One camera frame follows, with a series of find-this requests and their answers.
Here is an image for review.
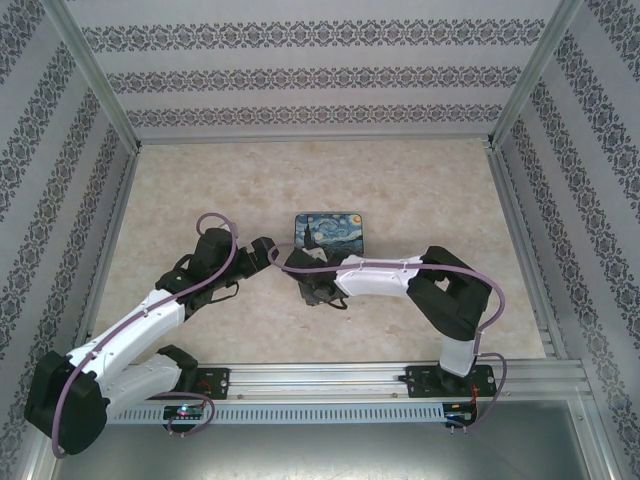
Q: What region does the aluminium back beam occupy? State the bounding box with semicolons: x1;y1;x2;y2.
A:
135;130;496;147

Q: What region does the short purple cable loop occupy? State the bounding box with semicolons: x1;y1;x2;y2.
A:
167;397;217;440

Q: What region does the starry night tin box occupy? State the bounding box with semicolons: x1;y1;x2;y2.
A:
292;212;372;256

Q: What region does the long purple right arm cable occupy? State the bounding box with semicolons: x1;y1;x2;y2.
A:
267;241;512;434

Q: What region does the aluminium side rail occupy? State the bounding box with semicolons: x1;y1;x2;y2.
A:
69;147;144;361
487;147;571;361

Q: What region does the small controller board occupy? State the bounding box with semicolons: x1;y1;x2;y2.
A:
163;403;207;422
443;408;477;427

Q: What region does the grey metal sheet panel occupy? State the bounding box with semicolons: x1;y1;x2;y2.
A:
49;398;619;480

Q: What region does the aluminium corner post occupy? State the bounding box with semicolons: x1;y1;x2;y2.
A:
488;0;585;149
49;0;141;151

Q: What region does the slotted grey cable duct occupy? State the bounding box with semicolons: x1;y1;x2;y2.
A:
107;401;447;427

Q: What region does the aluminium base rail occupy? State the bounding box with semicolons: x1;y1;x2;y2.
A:
197;357;589;401

